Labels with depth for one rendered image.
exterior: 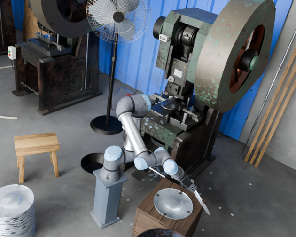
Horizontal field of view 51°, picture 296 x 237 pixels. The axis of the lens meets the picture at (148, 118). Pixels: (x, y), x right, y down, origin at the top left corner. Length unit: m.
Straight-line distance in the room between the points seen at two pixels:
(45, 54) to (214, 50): 2.18
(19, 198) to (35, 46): 1.98
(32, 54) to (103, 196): 1.97
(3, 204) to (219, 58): 1.67
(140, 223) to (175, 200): 0.30
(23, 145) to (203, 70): 1.59
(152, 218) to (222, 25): 1.35
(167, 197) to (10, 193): 1.11
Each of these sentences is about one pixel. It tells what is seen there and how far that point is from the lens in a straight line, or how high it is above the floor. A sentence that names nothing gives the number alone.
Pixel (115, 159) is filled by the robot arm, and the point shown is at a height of 0.65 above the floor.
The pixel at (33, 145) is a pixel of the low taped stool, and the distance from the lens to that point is 2.73.
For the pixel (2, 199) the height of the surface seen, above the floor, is 0.32.
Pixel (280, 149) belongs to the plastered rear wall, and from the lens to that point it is 3.77.
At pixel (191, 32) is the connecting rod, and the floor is 1.40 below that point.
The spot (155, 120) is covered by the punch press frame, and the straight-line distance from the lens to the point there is 2.59.
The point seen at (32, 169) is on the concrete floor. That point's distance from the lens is 3.01.
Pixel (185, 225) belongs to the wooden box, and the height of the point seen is 0.35.
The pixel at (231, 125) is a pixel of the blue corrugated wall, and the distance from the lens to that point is 3.82.
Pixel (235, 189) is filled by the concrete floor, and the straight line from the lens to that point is 3.18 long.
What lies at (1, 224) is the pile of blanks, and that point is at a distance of 2.31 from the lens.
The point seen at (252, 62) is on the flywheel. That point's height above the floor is 1.34.
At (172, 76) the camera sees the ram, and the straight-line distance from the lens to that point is 2.52.
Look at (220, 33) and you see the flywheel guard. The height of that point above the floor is 1.54.
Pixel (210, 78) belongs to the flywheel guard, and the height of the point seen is 1.27.
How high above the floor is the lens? 2.01
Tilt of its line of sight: 32 degrees down
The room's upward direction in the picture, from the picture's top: 11 degrees clockwise
